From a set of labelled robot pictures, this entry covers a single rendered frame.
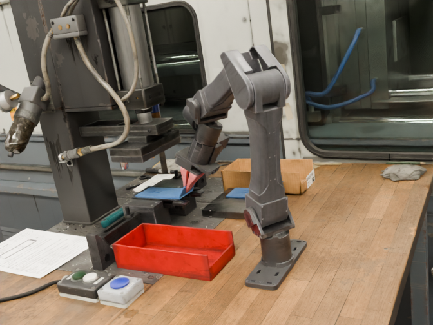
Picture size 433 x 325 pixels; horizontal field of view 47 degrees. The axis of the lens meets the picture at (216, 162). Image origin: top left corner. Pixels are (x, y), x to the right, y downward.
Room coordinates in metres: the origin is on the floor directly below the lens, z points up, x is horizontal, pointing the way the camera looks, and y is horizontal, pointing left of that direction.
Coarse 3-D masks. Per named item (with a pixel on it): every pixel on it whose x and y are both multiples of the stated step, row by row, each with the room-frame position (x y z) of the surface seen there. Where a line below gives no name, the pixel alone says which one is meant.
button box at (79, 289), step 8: (72, 272) 1.01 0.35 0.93; (88, 272) 0.99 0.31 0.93; (96, 272) 0.99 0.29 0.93; (56, 280) 1.01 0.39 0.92; (64, 280) 0.97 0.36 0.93; (72, 280) 0.96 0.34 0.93; (80, 280) 0.96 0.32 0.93; (96, 280) 0.95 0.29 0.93; (104, 280) 0.95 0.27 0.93; (40, 288) 1.00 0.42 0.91; (64, 288) 0.95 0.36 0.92; (72, 288) 0.94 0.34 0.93; (80, 288) 0.93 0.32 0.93; (88, 288) 0.92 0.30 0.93; (96, 288) 0.92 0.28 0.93; (16, 296) 0.98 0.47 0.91; (24, 296) 0.98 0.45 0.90; (64, 296) 0.96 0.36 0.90; (72, 296) 0.95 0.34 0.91; (80, 296) 0.93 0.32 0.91; (88, 296) 0.92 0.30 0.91; (96, 296) 0.92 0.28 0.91
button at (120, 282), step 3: (114, 279) 0.93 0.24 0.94; (117, 279) 0.93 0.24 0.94; (120, 279) 0.93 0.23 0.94; (123, 279) 0.92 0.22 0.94; (126, 279) 0.92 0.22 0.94; (111, 282) 0.92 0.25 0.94; (114, 282) 0.92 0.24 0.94; (117, 282) 0.91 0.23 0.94; (120, 282) 0.91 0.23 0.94; (123, 282) 0.91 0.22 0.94; (126, 282) 0.91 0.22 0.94; (129, 282) 0.92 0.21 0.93; (111, 285) 0.91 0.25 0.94; (114, 285) 0.91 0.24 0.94; (117, 285) 0.90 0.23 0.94; (120, 285) 0.90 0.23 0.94; (123, 285) 0.90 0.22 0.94; (126, 285) 0.91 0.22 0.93; (114, 288) 0.90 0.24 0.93; (117, 288) 0.90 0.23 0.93
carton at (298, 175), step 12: (228, 168) 1.49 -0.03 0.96; (240, 168) 1.55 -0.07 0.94; (288, 168) 1.47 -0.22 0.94; (300, 168) 1.45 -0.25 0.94; (312, 168) 1.43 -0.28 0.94; (228, 180) 1.45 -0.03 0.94; (240, 180) 1.42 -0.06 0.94; (288, 180) 1.35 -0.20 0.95; (300, 180) 1.33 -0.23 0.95; (312, 180) 1.42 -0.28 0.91; (288, 192) 1.35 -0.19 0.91; (300, 192) 1.33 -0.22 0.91
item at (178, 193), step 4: (148, 188) 1.32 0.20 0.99; (152, 188) 1.32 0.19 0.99; (156, 188) 1.31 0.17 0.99; (160, 188) 1.31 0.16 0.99; (164, 188) 1.30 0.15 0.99; (168, 188) 1.30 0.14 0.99; (172, 188) 1.29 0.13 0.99; (176, 188) 1.29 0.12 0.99; (180, 188) 1.28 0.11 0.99; (184, 188) 1.21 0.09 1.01; (192, 188) 1.26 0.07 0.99; (140, 192) 1.29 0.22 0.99; (144, 192) 1.29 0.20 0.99; (148, 192) 1.28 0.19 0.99; (152, 192) 1.28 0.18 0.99; (160, 192) 1.27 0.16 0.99; (164, 192) 1.27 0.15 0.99; (168, 192) 1.26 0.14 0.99; (172, 192) 1.26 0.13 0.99; (176, 192) 1.25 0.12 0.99; (180, 192) 1.20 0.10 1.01; (184, 192) 1.22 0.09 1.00; (188, 192) 1.24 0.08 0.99; (136, 196) 1.27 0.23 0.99; (160, 196) 1.24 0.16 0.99; (164, 196) 1.23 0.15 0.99; (168, 196) 1.23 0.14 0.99; (172, 196) 1.22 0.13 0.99; (176, 196) 1.22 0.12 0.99; (180, 196) 1.21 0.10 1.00
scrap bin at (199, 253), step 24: (120, 240) 1.07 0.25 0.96; (144, 240) 1.15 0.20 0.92; (168, 240) 1.12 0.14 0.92; (192, 240) 1.08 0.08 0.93; (216, 240) 1.05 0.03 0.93; (120, 264) 1.05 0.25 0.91; (144, 264) 1.01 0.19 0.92; (168, 264) 0.98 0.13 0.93; (192, 264) 0.95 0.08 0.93; (216, 264) 0.96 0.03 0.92
